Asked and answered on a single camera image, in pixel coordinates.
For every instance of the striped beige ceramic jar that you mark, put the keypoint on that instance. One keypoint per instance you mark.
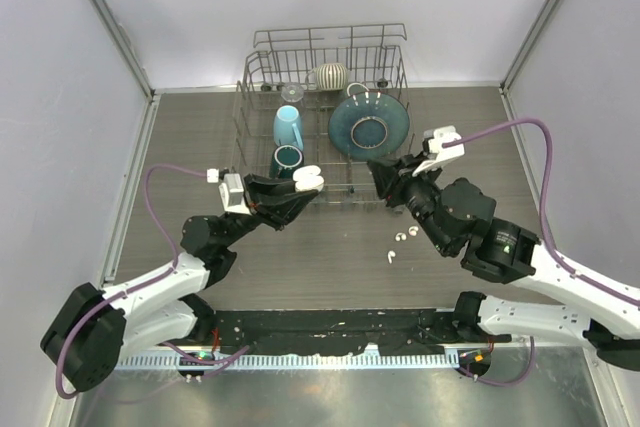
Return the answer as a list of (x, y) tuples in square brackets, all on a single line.
[(328, 77)]

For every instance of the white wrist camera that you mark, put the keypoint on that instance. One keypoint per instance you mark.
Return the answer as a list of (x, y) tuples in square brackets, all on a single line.
[(231, 190), (441, 146)]

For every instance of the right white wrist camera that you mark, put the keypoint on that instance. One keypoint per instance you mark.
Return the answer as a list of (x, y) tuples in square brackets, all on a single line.
[(441, 146)]

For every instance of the white slotted cable duct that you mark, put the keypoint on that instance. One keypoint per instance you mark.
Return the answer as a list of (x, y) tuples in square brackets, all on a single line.
[(370, 359)]

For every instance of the grey wire dish rack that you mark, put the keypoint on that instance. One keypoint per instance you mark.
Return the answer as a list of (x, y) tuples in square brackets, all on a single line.
[(373, 56)]

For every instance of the white rimmed cup behind plate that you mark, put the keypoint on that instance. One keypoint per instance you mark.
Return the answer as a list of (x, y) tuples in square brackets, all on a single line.
[(355, 88)]

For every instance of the white earbud charging case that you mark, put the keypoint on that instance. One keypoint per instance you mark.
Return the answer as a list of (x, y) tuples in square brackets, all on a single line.
[(308, 178)]

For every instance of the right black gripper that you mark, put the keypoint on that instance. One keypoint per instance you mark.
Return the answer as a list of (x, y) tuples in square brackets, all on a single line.
[(391, 184)]

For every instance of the light blue mug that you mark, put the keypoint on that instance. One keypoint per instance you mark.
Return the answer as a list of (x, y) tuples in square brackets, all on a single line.
[(287, 127)]

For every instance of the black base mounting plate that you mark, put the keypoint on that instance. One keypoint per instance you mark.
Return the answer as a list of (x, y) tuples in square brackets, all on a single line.
[(337, 332)]

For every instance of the small clear glass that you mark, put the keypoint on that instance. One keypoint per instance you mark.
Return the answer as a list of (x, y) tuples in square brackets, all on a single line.
[(292, 93)]

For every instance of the dark green mug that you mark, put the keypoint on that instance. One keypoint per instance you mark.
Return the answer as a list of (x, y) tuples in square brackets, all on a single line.
[(286, 159)]

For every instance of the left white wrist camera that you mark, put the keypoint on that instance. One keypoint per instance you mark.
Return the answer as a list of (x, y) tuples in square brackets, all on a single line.
[(231, 190)]

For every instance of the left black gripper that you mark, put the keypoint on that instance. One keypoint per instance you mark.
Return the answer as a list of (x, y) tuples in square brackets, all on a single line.
[(264, 197)]

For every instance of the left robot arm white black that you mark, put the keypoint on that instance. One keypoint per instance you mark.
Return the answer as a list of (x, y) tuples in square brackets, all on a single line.
[(98, 327)]

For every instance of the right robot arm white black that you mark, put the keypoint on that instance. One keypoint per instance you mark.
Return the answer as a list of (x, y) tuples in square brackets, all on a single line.
[(589, 310)]

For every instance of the large blue ceramic plate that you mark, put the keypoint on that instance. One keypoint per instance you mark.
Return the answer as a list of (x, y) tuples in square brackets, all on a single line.
[(369, 125)]

